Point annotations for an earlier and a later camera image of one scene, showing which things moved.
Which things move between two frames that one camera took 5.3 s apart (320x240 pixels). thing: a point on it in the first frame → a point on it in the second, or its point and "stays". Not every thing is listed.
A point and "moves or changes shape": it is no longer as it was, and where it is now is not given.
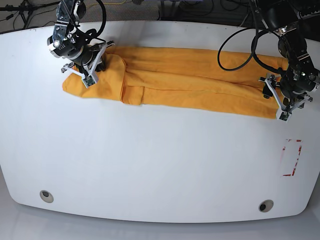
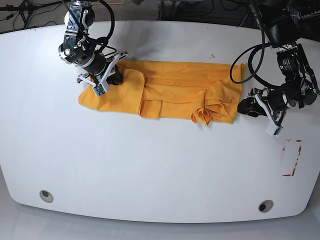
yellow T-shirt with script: x=186 y=80 moves or changes shape
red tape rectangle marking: x=294 y=169 stays
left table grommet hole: x=46 y=196 stays
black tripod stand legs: x=26 y=9 stays
